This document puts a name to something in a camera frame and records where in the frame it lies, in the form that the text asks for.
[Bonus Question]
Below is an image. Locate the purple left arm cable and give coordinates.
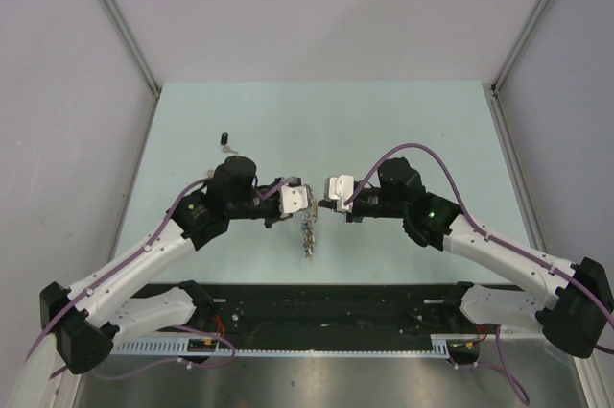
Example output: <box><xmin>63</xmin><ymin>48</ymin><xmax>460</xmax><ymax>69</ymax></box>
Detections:
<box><xmin>21</xmin><ymin>177</ymin><xmax>289</xmax><ymax>380</ymax></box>

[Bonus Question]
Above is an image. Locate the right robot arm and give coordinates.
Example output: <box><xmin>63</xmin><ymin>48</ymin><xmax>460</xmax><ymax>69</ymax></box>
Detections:
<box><xmin>320</xmin><ymin>158</ymin><xmax>613</xmax><ymax>359</ymax></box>

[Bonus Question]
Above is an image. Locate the aluminium frame rail left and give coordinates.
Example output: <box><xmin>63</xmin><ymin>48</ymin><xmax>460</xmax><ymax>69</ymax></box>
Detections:
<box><xmin>101</xmin><ymin>86</ymin><xmax>163</xmax><ymax>267</ymax></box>

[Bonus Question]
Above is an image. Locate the white slotted cable duct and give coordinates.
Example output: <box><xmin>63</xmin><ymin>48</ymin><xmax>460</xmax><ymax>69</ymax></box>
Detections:
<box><xmin>112</xmin><ymin>333</ymin><xmax>455</xmax><ymax>361</ymax></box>

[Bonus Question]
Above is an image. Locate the aluminium frame rail right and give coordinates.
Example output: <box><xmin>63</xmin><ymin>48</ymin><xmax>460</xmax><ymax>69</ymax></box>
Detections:
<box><xmin>484</xmin><ymin>84</ymin><xmax>552</xmax><ymax>253</ymax></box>

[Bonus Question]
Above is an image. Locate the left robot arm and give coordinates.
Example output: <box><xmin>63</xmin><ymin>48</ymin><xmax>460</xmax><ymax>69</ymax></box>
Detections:
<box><xmin>39</xmin><ymin>156</ymin><xmax>310</xmax><ymax>374</ymax></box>

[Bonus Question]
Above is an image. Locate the steel disc keyring holder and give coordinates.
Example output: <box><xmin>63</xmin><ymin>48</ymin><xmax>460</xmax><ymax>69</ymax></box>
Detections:
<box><xmin>300</xmin><ymin>205</ymin><xmax>318</xmax><ymax>261</ymax></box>

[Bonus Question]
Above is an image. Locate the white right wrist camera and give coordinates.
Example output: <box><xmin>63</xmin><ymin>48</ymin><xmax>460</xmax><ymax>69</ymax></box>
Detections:
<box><xmin>322</xmin><ymin>175</ymin><xmax>355</xmax><ymax>209</ymax></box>

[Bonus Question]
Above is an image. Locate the aluminium frame post right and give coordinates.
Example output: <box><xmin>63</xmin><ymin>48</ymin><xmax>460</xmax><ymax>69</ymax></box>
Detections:
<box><xmin>490</xmin><ymin>0</ymin><xmax>554</xmax><ymax>96</ymax></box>

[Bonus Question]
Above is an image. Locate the silver key by black fob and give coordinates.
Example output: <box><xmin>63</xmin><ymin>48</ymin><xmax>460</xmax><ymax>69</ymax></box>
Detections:
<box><xmin>222</xmin><ymin>145</ymin><xmax>238</xmax><ymax>155</ymax></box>

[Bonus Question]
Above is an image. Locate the aluminium frame rail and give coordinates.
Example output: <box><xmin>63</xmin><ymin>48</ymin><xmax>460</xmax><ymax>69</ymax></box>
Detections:
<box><xmin>484</xmin><ymin>84</ymin><xmax>552</xmax><ymax>253</ymax></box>
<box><xmin>101</xmin><ymin>86</ymin><xmax>163</xmax><ymax>267</ymax></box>

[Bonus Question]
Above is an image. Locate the aluminium frame post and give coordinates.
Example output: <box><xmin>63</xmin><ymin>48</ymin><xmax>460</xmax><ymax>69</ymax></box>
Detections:
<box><xmin>98</xmin><ymin>0</ymin><xmax>161</xmax><ymax>99</ymax></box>
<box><xmin>490</xmin><ymin>0</ymin><xmax>554</xmax><ymax>96</ymax></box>

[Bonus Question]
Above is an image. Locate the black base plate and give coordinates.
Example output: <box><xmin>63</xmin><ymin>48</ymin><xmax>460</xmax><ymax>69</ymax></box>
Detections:
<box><xmin>129</xmin><ymin>280</ymin><xmax>505</xmax><ymax>351</ymax></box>

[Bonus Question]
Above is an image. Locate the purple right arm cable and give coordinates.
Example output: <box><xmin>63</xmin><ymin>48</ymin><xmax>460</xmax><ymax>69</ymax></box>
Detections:
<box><xmin>348</xmin><ymin>142</ymin><xmax>614</xmax><ymax>404</ymax></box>

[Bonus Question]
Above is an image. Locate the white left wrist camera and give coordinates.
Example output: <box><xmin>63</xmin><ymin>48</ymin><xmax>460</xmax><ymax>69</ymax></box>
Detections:
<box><xmin>279</xmin><ymin>177</ymin><xmax>311</xmax><ymax>215</ymax></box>

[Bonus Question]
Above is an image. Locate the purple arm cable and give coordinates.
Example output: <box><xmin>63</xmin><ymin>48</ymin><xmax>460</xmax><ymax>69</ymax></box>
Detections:
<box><xmin>21</xmin><ymin>177</ymin><xmax>289</xmax><ymax>380</ymax></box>
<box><xmin>348</xmin><ymin>142</ymin><xmax>614</xmax><ymax>404</ymax></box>

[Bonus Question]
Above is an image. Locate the aluminium frame post left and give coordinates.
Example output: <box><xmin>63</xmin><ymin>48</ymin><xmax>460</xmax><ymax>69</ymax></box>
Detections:
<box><xmin>98</xmin><ymin>0</ymin><xmax>161</xmax><ymax>99</ymax></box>

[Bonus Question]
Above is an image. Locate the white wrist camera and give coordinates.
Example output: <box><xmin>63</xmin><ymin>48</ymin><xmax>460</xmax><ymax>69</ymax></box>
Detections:
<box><xmin>279</xmin><ymin>177</ymin><xmax>311</xmax><ymax>215</ymax></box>
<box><xmin>322</xmin><ymin>175</ymin><xmax>355</xmax><ymax>209</ymax></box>

